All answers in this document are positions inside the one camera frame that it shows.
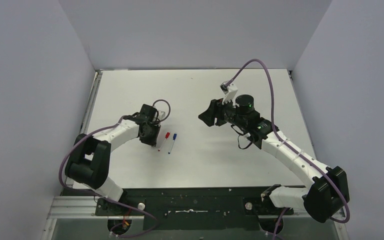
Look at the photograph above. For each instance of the white blue marker pen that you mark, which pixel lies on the white blue marker pen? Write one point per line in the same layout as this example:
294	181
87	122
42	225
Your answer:
171	146

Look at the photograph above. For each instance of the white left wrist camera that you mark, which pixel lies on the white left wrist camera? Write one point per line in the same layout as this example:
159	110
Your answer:
160	115

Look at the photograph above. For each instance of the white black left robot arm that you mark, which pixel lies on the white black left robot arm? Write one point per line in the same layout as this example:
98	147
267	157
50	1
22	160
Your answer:
88	162

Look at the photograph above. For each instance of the aluminium frame rail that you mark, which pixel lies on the aluminium frame rail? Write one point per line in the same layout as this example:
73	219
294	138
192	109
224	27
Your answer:
79	206

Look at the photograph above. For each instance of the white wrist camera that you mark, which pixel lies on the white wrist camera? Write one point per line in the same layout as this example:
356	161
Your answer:
229	89
160	115

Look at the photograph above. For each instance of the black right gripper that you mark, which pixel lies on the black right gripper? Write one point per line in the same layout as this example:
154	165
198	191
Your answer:
214	111

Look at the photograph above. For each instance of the white red marker pen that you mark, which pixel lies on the white red marker pen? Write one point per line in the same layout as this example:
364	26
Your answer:
159	149

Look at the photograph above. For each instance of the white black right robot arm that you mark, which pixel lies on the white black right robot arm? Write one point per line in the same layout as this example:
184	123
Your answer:
325	190

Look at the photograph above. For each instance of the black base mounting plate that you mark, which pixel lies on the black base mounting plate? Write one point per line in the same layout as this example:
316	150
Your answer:
249	223

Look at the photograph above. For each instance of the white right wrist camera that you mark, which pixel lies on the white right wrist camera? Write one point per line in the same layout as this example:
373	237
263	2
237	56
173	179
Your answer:
229	89

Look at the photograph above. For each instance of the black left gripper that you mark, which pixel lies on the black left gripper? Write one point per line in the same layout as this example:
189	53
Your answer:
151	136

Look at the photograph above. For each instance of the left side aluminium rail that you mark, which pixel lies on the left side aluminium rail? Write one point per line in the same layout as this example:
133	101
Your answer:
91	102

